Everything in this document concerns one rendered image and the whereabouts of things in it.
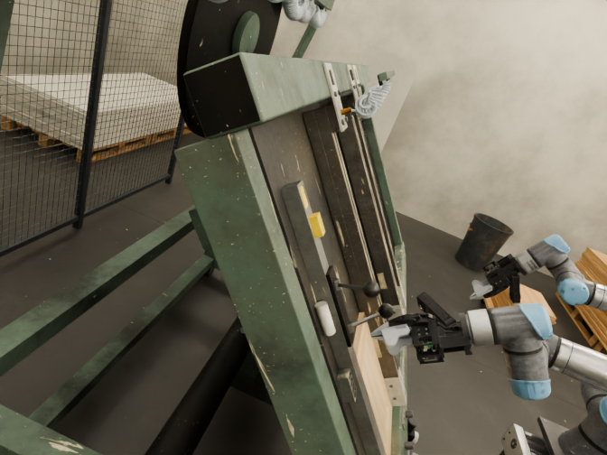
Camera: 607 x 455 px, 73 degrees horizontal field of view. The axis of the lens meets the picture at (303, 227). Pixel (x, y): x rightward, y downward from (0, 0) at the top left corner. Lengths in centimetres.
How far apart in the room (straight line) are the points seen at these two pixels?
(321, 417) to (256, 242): 36
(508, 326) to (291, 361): 44
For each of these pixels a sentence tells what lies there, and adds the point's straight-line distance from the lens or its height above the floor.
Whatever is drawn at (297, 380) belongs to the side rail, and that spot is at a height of 140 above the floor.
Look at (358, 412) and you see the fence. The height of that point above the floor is 115.
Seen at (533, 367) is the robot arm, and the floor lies 153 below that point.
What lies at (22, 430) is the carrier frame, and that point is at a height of 79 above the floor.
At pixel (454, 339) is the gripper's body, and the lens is 94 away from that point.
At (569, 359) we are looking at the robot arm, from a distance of 111.
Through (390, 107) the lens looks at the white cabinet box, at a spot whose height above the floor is 153.
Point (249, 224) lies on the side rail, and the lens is 66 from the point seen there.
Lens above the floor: 195
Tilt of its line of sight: 24 degrees down
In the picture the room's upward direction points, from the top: 22 degrees clockwise
